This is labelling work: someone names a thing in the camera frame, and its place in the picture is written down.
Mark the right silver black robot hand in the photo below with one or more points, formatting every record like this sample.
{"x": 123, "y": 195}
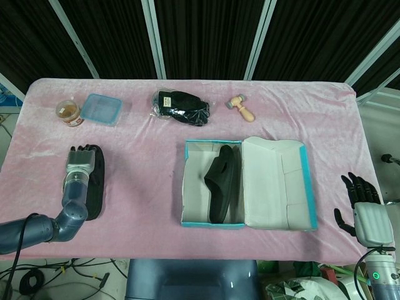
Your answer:
{"x": 373, "y": 222}

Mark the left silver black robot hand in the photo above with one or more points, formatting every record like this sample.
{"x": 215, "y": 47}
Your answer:
{"x": 79, "y": 162}

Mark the black foam slipper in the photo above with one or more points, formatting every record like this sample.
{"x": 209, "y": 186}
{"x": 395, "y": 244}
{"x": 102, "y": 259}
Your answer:
{"x": 223, "y": 187}
{"x": 98, "y": 187}

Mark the right blue robot arm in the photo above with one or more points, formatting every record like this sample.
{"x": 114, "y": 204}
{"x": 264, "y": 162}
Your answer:
{"x": 382, "y": 278}

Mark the left blue robot arm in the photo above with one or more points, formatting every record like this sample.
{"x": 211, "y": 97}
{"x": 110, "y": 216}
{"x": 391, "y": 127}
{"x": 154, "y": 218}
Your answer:
{"x": 68, "y": 215}

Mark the teal cardboard shoe box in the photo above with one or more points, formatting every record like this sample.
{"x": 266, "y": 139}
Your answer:
{"x": 268, "y": 187}

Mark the clear jar with amber contents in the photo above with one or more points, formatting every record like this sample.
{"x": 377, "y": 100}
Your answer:
{"x": 68, "y": 112}

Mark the clear container with blue lid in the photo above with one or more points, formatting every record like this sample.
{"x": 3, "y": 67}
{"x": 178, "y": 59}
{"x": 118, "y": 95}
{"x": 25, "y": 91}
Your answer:
{"x": 100, "y": 109}

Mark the pink velvet tablecloth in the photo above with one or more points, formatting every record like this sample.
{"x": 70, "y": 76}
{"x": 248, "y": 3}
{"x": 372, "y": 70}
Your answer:
{"x": 140, "y": 150}

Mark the green white patterned bag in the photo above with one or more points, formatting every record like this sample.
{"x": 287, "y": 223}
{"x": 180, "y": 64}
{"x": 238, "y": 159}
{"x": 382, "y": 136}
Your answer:
{"x": 290, "y": 290}

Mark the plastic bag of black socks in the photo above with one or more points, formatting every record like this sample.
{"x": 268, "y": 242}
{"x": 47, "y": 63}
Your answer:
{"x": 184, "y": 106}

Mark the dark blue robot torso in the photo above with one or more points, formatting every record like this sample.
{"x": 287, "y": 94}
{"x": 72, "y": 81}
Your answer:
{"x": 187, "y": 281}

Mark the small beige toy figure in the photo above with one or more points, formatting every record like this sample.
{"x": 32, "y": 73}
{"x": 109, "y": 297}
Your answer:
{"x": 242, "y": 109}

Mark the black curtain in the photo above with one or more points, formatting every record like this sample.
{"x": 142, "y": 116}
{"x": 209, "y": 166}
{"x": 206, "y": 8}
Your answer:
{"x": 203, "y": 31}

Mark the white metal frame post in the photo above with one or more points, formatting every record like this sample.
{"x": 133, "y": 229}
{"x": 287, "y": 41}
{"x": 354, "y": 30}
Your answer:
{"x": 259, "y": 39}
{"x": 12, "y": 89}
{"x": 375, "y": 93}
{"x": 154, "y": 39}
{"x": 375, "y": 59}
{"x": 75, "y": 39}

